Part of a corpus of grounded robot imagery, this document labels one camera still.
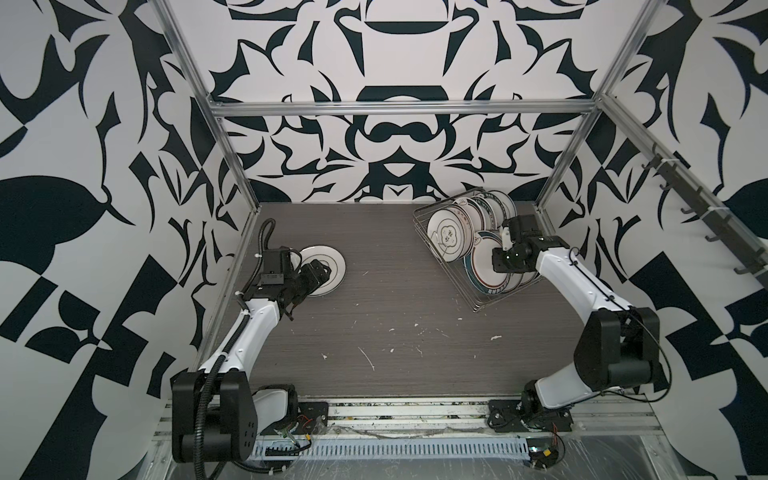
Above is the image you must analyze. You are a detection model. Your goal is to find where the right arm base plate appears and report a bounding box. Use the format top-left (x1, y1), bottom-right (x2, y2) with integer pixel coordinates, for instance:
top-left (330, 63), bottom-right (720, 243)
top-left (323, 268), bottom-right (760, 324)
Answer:
top-left (486, 399), bottom-right (573, 433)

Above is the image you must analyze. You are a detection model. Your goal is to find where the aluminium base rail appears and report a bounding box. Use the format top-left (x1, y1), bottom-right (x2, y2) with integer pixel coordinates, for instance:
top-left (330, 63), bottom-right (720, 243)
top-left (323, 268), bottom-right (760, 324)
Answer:
top-left (146, 392), bottom-right (664, 442)

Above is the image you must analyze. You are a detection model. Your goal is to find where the wall hook rail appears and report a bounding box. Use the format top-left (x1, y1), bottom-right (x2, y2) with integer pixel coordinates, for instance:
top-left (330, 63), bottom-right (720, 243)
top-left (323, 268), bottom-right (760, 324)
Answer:
top-left (643, 145), bottom-right (767, 289)

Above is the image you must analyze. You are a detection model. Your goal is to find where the aluminium frame crossbar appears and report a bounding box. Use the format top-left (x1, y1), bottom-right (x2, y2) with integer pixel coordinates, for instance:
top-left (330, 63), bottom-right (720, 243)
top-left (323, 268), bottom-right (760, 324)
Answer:
top-left (209, 99), bottom-right (596, 117)

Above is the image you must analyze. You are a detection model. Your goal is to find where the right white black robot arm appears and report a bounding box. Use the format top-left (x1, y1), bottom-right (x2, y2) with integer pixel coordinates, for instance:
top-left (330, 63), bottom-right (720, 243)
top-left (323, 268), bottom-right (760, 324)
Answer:
top-left (491, 215), bottom-right (667, 429)

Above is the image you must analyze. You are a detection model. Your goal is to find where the white plate rear stack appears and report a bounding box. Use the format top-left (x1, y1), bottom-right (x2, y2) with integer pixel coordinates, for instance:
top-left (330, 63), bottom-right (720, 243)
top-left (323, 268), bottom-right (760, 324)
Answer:
top-left (487, 190), bottom-right (518, 220)

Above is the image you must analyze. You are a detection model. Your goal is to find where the white plate clover front left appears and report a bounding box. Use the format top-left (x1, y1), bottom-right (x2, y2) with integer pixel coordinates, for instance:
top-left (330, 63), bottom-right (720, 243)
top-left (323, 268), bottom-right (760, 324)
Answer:
top-left (427, 206), bottom-right (471, 263)

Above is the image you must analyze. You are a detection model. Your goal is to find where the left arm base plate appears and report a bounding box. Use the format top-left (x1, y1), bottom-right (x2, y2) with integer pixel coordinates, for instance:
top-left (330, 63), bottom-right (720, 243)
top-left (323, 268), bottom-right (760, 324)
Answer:
top-left (288, 401), bottom-right (329, 435)

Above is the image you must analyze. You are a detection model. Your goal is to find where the white plate green clover outline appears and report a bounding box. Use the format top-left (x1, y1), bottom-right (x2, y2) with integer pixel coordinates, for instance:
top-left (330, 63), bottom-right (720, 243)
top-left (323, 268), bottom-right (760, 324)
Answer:
top-left (299, 245), bottom-right (346, 298)

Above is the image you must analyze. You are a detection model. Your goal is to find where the white slotted cable duct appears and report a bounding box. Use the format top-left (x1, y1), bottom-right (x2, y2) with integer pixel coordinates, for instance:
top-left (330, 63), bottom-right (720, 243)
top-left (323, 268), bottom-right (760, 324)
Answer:
top-left (250, 437), bottom-right (530, 461)

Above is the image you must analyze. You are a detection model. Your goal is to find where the black corrugated cable conduit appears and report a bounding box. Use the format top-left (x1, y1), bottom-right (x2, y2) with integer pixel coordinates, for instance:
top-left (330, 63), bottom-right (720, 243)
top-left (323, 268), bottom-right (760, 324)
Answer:
top-left (191, 353), bottom-right (226, 480)

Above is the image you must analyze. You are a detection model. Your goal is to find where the wire dish rack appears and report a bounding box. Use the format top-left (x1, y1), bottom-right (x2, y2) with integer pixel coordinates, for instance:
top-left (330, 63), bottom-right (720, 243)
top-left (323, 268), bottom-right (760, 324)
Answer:
top-left (413, 187), bottom-right (541, 311)

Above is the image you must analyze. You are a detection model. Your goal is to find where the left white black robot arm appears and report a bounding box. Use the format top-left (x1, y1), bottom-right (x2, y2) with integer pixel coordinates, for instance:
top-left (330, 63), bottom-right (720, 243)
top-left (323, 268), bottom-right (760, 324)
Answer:
top-left (171, 248), bottom-right (339, 469)

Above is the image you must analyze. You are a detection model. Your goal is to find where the white plate green red rim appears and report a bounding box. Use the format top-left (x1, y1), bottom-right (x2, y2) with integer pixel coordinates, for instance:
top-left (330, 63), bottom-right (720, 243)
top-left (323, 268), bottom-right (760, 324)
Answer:
top-left (462, 231), bottom-right (536, 295)

